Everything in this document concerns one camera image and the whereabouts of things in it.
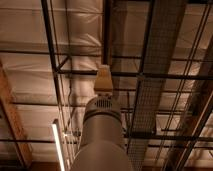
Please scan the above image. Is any wooden ceiling beam left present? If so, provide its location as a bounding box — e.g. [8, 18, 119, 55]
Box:
[0, 62, 32, 168]

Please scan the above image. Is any black metal ceiling strut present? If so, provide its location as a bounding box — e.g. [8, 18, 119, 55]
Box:
[41, 0, 62, 110]

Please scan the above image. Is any beige ceiling box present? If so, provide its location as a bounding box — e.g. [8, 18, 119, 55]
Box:
[94, 65, 113, 93]

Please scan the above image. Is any fluorescent tube light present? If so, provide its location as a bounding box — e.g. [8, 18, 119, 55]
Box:
[52, 119, 66, 171]

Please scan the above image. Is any wooden ceiling beam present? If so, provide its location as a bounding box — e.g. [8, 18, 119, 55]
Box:
[162, 37, 213, 171]
[0, 62, 32, 168]

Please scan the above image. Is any wooden ceiling beam right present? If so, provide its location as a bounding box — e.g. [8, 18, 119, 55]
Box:
[162, 37, 213, 171]

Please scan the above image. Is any wire mesh cable tray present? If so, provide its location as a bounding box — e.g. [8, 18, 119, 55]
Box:
[127, 0, 187, 171]

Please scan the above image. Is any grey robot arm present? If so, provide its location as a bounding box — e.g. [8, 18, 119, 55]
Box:
[70, 96, 133, 171]

